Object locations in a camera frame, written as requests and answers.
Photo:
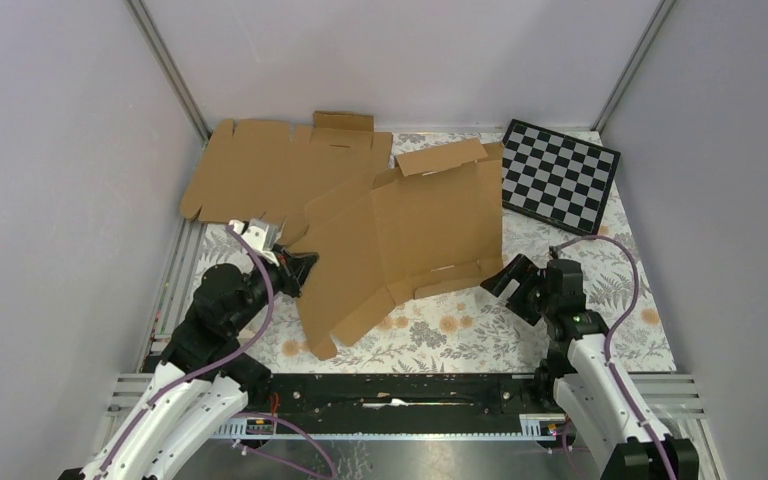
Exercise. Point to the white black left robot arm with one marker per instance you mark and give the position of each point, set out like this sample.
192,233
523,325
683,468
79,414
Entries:
204,375

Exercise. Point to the black base rail bar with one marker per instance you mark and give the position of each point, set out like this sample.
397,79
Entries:
475,404

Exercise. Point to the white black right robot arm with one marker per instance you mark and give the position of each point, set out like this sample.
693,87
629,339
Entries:
580,376

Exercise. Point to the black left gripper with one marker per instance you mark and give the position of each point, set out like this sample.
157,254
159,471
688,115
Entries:
297,264

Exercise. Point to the black white checkerboard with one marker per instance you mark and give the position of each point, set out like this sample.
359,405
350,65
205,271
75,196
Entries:
556,178

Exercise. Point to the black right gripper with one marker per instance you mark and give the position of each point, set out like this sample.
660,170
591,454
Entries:
521,269

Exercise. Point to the lower flat cardboard sheet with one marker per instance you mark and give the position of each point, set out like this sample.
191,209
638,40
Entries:
256,166

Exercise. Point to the cardboard box sheet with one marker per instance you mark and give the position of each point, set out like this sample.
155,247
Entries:
431,225

